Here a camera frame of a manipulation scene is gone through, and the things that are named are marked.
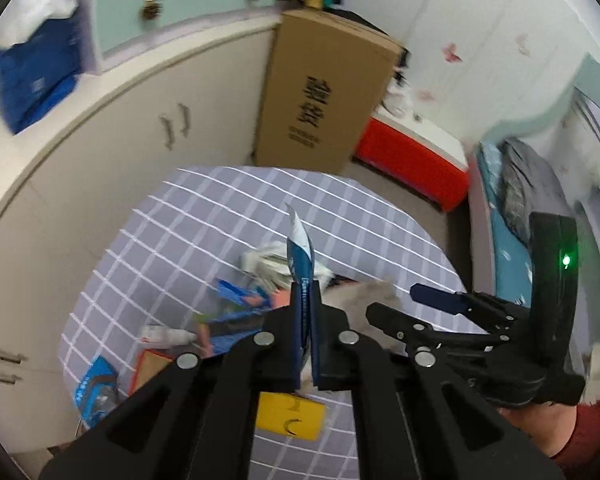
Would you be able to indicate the dark blue snack wrapper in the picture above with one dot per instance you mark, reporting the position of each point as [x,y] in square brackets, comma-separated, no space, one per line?
[300,255]

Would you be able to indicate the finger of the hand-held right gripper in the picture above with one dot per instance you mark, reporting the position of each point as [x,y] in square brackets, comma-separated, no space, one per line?
[395,322]
[440,300]

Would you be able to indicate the tall cardboard box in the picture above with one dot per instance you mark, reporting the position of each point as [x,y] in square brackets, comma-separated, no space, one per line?
[320,85]

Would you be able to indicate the person's right forearm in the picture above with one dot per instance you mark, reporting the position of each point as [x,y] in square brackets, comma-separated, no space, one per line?
[595,430]

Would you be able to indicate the blue orange carton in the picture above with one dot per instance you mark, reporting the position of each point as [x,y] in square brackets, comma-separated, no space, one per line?
[235,300]

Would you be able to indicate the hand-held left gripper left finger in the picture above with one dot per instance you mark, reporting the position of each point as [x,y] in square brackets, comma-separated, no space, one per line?
[280,350]

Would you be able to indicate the blue bag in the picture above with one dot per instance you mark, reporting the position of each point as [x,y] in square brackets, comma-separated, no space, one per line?
[30,75]

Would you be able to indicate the grey checked tablecloth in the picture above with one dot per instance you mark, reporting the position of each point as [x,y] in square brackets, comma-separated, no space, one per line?
[205,220]

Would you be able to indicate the teal bed sheet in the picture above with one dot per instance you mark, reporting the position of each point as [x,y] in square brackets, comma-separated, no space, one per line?
[500,245]

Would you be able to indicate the grey blanket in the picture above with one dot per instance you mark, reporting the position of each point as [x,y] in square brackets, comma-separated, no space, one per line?
[530,180]

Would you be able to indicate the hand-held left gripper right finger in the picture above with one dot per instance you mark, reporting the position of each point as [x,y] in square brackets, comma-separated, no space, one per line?
[335,350]

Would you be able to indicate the small white bottle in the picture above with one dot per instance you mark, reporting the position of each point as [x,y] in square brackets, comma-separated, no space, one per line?
[165,334]

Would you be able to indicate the pine cone ornament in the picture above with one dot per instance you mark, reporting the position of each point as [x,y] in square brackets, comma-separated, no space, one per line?
[152,10]

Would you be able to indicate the crumpled white paper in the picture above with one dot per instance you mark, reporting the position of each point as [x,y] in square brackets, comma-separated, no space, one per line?
[265,262]

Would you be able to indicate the yellow card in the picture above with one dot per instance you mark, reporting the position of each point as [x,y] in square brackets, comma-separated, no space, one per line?
[280,412]

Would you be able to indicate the red white storage box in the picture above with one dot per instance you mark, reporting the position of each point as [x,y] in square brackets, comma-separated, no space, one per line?
[410,160]

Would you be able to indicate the pink butterfly wall sticker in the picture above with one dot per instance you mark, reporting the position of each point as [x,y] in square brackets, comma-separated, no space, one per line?
[452,52]
[423,95]

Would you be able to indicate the mint upper cabinet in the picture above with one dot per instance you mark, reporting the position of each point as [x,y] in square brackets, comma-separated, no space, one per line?
[190,15]

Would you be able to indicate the light blue plastic packet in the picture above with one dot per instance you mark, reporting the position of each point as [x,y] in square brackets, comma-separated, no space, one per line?
[92,385]

